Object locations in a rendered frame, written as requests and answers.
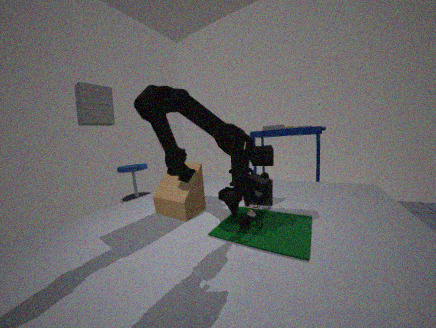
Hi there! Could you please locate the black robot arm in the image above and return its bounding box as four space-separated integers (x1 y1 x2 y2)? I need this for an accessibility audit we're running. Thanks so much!
134 85 274 192

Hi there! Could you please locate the green circuit board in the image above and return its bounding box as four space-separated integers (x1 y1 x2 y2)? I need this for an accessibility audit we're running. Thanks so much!
208 206 312 261

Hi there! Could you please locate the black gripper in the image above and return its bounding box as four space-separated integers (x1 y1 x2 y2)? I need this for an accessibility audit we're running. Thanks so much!
218 166 254 218

